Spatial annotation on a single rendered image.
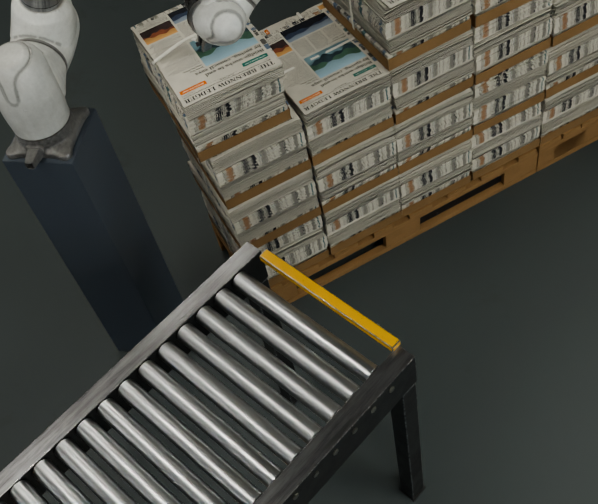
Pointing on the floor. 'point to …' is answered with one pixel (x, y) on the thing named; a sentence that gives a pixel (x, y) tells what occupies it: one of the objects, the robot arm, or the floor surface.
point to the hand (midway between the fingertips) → (185, 11)
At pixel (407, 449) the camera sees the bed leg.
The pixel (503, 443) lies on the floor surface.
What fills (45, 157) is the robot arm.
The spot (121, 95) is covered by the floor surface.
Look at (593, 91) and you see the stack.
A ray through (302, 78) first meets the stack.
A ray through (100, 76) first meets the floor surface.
